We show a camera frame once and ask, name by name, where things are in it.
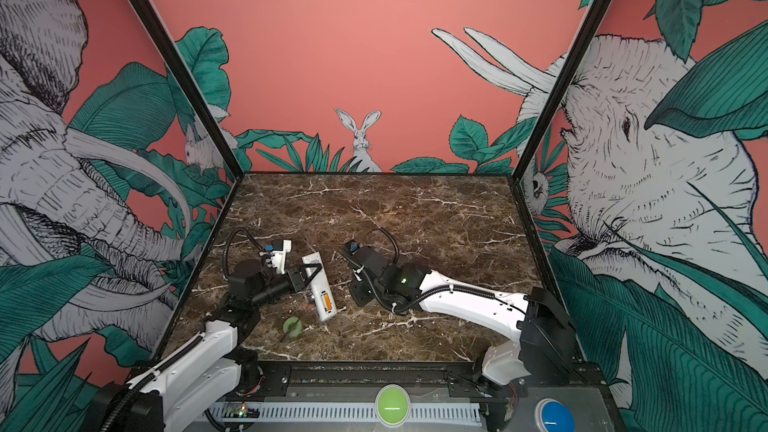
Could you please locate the white remote control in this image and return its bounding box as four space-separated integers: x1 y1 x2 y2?
302 252 338 323

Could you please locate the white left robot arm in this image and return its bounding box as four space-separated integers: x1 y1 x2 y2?
80 240 324 431

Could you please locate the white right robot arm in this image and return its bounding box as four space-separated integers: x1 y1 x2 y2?
342 240 576 386

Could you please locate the green tape roll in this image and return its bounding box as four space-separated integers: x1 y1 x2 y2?
283 317 303 339

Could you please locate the green push button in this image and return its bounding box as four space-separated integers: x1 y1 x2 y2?
375 384 411 428

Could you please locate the blue push button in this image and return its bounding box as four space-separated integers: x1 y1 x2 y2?
534 398 575 432

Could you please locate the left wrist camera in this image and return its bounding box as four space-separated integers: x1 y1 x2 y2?
260 239 292 275

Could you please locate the white slotted cable duct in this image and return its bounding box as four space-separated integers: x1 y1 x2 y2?
209 402 484 427

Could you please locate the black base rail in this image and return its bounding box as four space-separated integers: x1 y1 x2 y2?
226 355 611 401

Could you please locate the black right corner post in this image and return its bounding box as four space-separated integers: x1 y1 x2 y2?
511 0 612 185

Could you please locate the black corner post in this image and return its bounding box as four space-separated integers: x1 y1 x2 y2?
511 0 612 185
128 0 245 181

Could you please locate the black left corner post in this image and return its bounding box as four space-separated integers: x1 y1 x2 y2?
128 0 245 181

